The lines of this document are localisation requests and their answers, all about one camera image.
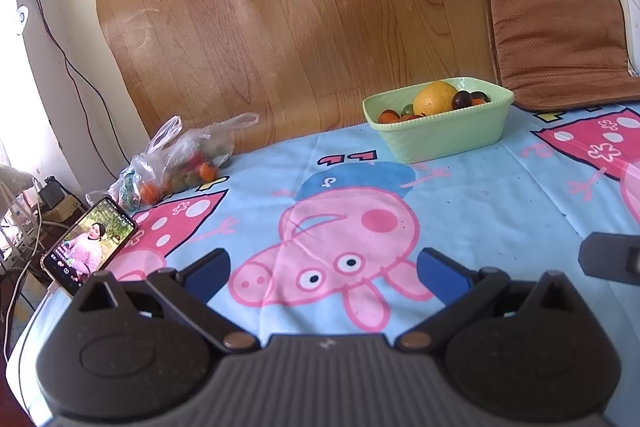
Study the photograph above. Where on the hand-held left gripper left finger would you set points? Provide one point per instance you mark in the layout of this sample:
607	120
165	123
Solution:
207	274

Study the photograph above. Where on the small mandarin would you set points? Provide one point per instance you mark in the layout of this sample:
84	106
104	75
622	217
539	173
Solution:
387	116
409	119

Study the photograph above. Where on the green tomato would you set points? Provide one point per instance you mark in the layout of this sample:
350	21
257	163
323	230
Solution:
407	109

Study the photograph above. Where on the wood-pattern vinyl sheet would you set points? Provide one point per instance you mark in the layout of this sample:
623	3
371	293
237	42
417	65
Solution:
275	7

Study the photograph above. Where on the smartphone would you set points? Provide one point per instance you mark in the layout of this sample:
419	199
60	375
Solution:
87	247

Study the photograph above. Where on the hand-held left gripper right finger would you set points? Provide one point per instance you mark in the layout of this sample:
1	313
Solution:
442	274

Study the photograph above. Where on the brown seat cushion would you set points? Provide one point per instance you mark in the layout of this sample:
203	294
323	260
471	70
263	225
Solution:
555	32

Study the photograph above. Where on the clear plastic bag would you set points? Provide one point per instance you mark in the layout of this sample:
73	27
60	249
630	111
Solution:
190	147

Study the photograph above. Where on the printed cartoon blanket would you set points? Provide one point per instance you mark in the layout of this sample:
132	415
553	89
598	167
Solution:
500	207

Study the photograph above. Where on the dark purple tomato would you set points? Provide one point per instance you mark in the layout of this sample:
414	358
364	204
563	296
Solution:
461	100

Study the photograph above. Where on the large yellow orange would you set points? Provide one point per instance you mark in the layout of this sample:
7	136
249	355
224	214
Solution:
434	99

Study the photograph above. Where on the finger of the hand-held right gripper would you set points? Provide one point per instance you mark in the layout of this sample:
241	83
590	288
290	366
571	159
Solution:
605	257

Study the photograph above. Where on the white router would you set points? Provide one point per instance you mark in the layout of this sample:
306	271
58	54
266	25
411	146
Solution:
22	222

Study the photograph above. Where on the black power adapter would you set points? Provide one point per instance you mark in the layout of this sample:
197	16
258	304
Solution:
50	193

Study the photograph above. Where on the green ceramic bowl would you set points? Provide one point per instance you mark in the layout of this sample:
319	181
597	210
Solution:
440	137

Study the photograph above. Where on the white round wall device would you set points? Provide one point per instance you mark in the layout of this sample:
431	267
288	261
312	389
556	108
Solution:
21	18

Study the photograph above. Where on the grey patterned cloth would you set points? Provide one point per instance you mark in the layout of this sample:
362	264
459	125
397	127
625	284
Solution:
12	179

